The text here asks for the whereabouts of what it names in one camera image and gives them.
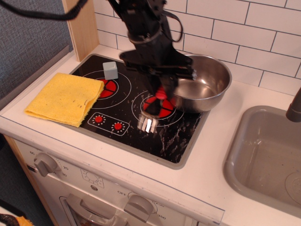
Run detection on black toy stove top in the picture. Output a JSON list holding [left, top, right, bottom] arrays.
[[72, 54, 208, 169]]

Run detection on grey oven knob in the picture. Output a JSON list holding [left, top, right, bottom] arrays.
[[34, 153, 57, 177], [124, 195, 154, 223]]

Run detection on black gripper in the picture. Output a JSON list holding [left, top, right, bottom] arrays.
[[119, 35, 197, 99]]

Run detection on orange cloth at corner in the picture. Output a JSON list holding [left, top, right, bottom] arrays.
[[0, 213, 33, 226]]

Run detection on red handled metal fork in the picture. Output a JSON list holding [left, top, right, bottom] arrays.
[[137, 86, 167, 133]]

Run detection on stainless steel pot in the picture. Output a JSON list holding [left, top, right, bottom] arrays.
[[171, 54, 232, 113]]

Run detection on yellow folded cloth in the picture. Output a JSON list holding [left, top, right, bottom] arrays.
[[24, 73, 104, 128]]

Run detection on wooden side post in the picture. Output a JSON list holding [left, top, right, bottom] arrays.
[[67, 0, 99, 62]]

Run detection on right grey oven knob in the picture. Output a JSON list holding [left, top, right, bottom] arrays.
[[124, 195, 154, 223]]

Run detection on grey sink basin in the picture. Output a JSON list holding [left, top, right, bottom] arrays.
[[224, 105, 301, 218]]

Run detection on left grey oven knob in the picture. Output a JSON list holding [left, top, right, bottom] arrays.
[[34, 153, 57, 177]]

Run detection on grey toy cube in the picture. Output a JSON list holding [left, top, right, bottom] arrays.
[[103, 61, 118, 80]]

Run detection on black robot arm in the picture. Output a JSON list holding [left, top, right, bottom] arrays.
[[109, 0, 196, 99]]

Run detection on grey faucet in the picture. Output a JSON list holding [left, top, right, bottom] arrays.
[[286, 88, 301, 122]]

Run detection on grey oven door handle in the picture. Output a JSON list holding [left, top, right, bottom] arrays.
[[66, 194, 129, 226]]

